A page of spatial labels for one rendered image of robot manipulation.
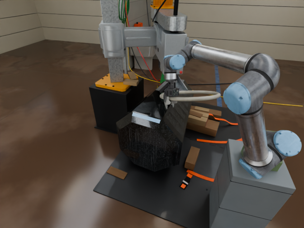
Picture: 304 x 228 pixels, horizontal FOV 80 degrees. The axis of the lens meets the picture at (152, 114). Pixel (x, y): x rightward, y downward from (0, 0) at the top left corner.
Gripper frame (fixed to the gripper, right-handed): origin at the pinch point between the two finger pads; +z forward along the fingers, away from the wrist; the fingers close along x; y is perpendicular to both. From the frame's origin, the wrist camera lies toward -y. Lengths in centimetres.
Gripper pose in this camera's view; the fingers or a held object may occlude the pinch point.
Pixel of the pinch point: (168, 106)
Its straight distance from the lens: 139.5
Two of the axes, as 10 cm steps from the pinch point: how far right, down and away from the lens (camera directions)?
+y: 6.1, 1.5, -7.8
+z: 0.4, 9.7, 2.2
